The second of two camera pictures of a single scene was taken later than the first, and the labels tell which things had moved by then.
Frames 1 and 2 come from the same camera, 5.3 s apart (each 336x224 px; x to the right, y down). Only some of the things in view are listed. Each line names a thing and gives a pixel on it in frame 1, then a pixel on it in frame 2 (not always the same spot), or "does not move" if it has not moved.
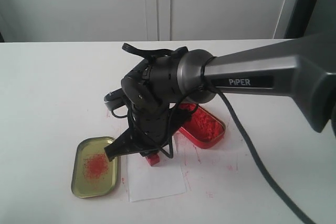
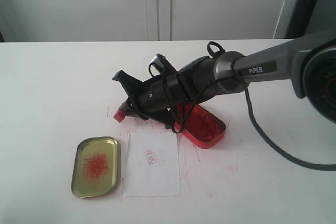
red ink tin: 203,129 does not move
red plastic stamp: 153,159 -> 119,115
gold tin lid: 94,174 does not move
